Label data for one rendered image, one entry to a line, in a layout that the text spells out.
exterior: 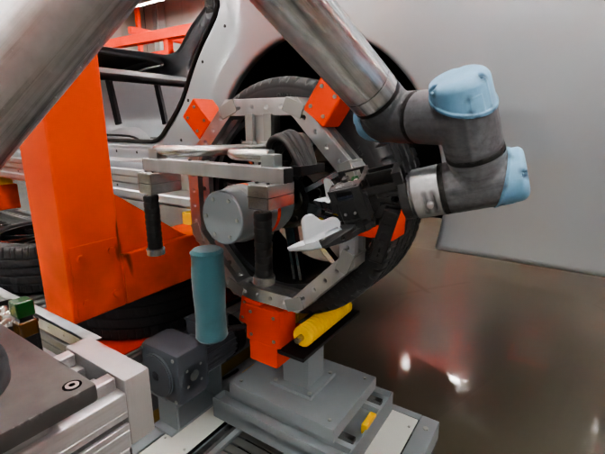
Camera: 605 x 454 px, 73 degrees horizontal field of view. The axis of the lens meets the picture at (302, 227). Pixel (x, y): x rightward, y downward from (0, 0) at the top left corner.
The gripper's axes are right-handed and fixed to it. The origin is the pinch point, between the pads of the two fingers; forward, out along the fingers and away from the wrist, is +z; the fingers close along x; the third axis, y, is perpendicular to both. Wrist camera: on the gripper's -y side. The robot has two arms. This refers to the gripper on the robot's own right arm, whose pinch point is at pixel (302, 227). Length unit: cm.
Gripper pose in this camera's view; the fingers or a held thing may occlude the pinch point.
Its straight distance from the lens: 71.8
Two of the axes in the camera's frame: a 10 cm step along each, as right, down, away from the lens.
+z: -8.7, 1.6, 4.6
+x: -3.1, 5.6, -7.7
